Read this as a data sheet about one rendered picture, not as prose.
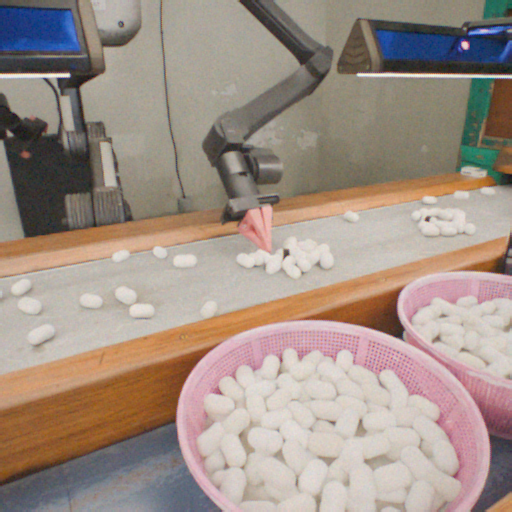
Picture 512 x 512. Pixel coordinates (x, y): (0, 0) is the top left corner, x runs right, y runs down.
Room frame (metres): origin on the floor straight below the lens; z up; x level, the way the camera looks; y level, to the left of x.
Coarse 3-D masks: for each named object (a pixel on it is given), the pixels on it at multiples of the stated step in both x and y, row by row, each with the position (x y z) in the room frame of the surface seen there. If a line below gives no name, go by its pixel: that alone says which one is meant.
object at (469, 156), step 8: (464, 152) 1.34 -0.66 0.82; (472, 152) 1.31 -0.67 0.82; (480, 152) 1.29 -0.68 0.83; (488, 152) 1.27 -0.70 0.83; (496, 152) 1.24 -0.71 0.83; (464, 160) 1.33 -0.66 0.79; (472, 160) 1.31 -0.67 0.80; (480, 160) 1.28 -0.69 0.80; (488, 160) 1.26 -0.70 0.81; (456, 168) 1.35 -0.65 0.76; (480, 168) 1.28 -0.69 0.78; (488, 168) 1.26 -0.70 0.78; (496, 176) 1.23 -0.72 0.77; (504, 176) 1.22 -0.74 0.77; (504, 184) 1.23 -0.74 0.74
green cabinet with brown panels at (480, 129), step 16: (496, 0) 1.32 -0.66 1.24; (496, 16) 1.32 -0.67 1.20; (480, 80) 1.33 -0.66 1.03; (496, 80) 1.30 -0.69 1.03; (480, 96) 1.32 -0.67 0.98; (496, 96) 1.29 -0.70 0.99; (480, 112) 1.31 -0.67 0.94; (496, 112) 1.28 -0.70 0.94; (464, 128) 1.35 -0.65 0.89; (480, 128) 1.30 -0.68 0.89; (496, 128) 1.27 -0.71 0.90; (464, 144) 1.34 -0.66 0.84; (480, 144) 1.30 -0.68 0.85; (496, 144) 1.25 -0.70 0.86
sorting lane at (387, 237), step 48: (480, 192) 1.14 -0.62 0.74; (240, 240) 0.77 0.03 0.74; (336, 240) 0.77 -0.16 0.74; (384, 240) 0.77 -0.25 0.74; (432, 240) 0.77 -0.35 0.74; (480, 240) 0.77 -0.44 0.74; (0, 288) 0.57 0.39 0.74; (48, 288) 0.57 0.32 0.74; (96, 288) 0.57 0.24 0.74; (144, 288) 0.57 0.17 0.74; (192, 288) 0.57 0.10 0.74; (240, 288) 0.57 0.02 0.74; (288, 288) 0.57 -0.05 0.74; (0, 336) 0.44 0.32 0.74; (96, 336) 0.44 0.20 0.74
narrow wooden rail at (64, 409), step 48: (336, 288) 0.52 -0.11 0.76; (384, 288) 0.52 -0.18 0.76; (480, 288) 0.62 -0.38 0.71; (144, 336) 0.40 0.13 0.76; (192, 336) 0.40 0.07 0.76; (0, 384) 0.32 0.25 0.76; (48, 384) 0.32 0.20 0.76; (96, 384) 0.33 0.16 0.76; (144, 384) 0.35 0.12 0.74; (0, 432) 0.29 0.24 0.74; (48, 432) 0.30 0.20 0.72; (96, 432) 0.32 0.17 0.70; (144, 432) 0.35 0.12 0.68; (0, 480) 0.28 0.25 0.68
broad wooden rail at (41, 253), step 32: (352, 192) 1.04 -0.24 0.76; (384, 192) 1.04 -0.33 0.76; (416, 192) 1.07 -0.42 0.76; (448, 192) 1.11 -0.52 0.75; (128, 224) 0.79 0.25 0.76; (160, 224) 0.79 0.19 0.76; (192, 224) 0.79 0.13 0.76; (224, 224) 0.81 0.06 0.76; (288, 224) 0.86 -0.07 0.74; (0, 256) 0.63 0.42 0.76; (32, 256) 0.64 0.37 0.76; (64, 256) 0.66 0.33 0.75; (96, 256) 0.67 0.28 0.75
